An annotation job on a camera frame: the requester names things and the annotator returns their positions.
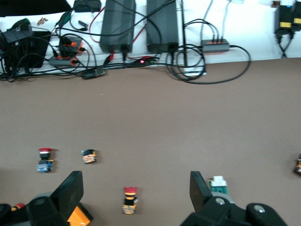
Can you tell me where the red yellow emergency stop switch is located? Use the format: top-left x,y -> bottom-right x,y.
122,186 -> 139,215

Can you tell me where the black cable connector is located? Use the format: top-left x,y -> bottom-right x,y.
81,66 -> 107,81

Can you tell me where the black pouch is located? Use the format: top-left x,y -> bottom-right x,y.
73,0 -> 102,13

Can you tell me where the white power strip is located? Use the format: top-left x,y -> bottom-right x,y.
183,70 -> 208,76

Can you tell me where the black power supply box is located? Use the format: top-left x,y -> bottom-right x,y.
146,0 -> 180,53
98,0 -> 137,54

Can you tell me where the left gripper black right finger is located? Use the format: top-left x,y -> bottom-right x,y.
180,170 -> 289,226

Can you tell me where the orange black adapter device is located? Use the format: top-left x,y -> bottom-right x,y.
58,35 -> 86,56

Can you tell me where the orange button enclosure box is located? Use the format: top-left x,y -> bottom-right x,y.
67,202 -> 94,226

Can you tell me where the orange black contact block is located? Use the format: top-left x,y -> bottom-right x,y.
80,149 -> 98,165

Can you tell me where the black selector switch orange block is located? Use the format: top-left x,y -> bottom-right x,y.
292,154 -> 301,176

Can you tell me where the red mushroom pushbutton switch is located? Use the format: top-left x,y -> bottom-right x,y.
36,147 -> 54,173

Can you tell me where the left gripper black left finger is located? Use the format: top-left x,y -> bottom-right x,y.
0,170 -> 84,226

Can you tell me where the red yellow button head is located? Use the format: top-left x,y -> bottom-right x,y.
10,202 -> 26,211

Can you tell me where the black looped cable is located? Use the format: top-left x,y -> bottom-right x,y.
165,44 -> 252,85

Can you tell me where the black equipment box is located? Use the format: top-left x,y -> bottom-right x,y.
0,23 -> 52,71

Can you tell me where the green circuit board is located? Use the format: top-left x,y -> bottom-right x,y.
207,176 -> 230,197

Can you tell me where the grey orange adapter device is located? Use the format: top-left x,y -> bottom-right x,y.
48,55 -> 79,67

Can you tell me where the light grey cable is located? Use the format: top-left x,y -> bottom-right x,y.
220,0 -> 233,40
201,0 -> 216,40

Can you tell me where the grey hub orange stripe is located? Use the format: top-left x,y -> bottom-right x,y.
200,39 -> 230,55

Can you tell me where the black adapter yellow label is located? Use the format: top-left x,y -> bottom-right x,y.
273,3 -> 293,36
291,3 -> 301,32

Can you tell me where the red wire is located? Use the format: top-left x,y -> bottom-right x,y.
88,11 -> 106,44

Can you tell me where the green black tool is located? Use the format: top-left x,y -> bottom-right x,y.
11,17 -> 32,32

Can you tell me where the black tangled cable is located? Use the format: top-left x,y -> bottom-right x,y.
0,68 -> 83,83

